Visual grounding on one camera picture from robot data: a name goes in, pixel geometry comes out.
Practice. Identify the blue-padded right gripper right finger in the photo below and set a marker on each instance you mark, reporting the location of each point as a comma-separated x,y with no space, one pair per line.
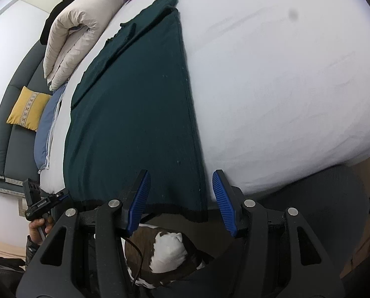
280,255

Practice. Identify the left hand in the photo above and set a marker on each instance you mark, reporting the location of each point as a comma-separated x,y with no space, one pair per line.
39,229

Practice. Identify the white bed sheet mattress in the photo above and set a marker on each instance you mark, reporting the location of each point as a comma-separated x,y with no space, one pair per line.
280,88

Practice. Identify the brown white slipper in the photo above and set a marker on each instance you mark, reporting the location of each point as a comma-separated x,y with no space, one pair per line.
156,256

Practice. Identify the blue pillow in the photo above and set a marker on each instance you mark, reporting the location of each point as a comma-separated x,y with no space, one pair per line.
43,139

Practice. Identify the beige folded duvet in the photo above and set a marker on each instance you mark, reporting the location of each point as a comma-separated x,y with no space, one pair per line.
73,34

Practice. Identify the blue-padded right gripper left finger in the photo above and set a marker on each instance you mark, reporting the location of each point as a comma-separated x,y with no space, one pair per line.
60,268

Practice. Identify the dark green knit sweater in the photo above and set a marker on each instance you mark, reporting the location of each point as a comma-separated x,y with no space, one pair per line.
133,111

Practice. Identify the yellow patterned cushion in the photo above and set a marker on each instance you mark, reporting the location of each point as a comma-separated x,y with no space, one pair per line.
28,109

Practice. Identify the grey upholstered headboard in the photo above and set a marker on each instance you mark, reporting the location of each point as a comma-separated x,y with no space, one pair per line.
17,143

